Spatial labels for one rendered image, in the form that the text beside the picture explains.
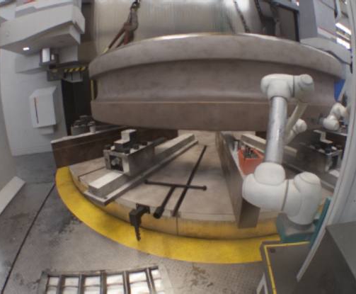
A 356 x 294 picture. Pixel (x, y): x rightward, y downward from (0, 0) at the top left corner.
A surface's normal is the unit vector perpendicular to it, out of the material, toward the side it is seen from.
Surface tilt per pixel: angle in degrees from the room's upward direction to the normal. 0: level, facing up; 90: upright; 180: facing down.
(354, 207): 90
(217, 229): 90
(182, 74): 90
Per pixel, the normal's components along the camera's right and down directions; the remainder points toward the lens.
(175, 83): -0.34, 0.29
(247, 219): -0.10, 0.31
